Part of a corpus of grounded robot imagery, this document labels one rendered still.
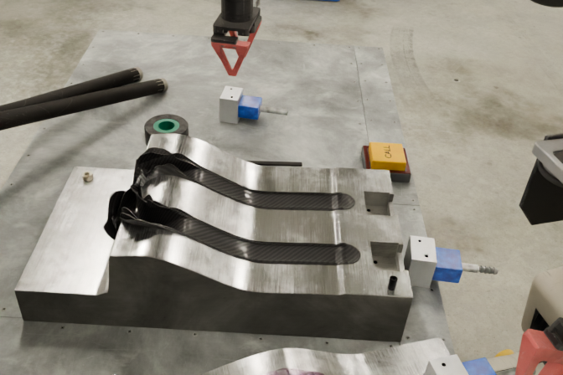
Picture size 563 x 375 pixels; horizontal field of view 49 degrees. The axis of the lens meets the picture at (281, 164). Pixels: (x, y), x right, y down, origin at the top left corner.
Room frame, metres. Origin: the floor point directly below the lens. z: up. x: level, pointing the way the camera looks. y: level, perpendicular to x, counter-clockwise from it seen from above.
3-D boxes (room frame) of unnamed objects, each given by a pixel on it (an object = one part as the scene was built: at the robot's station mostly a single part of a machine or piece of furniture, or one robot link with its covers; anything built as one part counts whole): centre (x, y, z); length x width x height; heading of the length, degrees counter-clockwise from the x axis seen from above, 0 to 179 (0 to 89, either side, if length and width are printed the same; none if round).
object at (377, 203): (0.70, -0.15, 0.87); 0.05 x 0.05 x 0.04; 1
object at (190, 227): (0.64, 0.06, 0.92); 0.35 x 0.16 x 0.09; 91
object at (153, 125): (0.94, 0.22, 0.82); 0.08 x 0.08 x 0.04
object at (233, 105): (1.04, 0.06, 0.83); 0.13 x 0.05 x 0.05; 83
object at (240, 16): (1.04, 0.10, 1.03); 0.10 x 0.07 x 0.07; 172
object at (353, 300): (0.65, 0.08, 0.87); 0.50 x 0.26 x 0.14; 91
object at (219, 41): (1.02, 0.10, 0.96); 0.07 x 0.07 x 0.09; 82
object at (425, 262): (0.64, -0.26, 0.83); 0.13 x 0.05 x 0.05; 86
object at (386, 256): (0.59, -0.15, 0.87); 0.05 x 0.05 x 0.04; 1
